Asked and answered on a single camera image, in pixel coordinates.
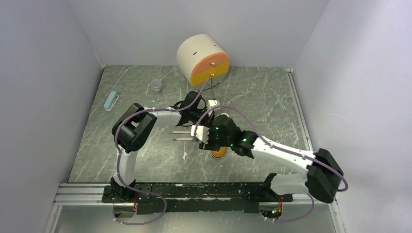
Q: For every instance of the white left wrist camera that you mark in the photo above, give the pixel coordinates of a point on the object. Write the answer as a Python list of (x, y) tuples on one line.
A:
[(212, 103)]

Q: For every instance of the light blue eraser block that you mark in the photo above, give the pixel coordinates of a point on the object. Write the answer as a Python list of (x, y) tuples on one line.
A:
[(111, 101)]

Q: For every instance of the small clear round jar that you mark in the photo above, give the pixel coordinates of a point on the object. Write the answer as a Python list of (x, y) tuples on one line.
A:
[(156, 86)]

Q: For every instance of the orange canvas sneaker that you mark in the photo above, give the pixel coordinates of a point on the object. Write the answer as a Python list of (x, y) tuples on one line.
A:
[(221, 152)]

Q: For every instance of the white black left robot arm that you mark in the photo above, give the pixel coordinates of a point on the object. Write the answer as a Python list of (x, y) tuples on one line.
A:
[(133, 129)]

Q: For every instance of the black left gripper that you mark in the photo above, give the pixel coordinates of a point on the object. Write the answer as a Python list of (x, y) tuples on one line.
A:
[(207, 120)]

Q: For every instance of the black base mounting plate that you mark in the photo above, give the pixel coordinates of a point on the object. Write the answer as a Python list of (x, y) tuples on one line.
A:
[(193, 197)]

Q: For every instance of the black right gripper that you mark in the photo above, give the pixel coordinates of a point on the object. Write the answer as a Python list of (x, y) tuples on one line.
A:
[(208, 145)]

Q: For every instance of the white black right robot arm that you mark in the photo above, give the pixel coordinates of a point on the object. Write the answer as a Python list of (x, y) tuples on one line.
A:
[(314, 172)]

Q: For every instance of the white shoelace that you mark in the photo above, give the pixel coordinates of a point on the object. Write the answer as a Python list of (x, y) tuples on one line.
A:
[(182, 135)]

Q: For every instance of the round cream drawer cabinet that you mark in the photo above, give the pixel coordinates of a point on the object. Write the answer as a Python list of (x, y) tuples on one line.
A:
[(199, 58)]

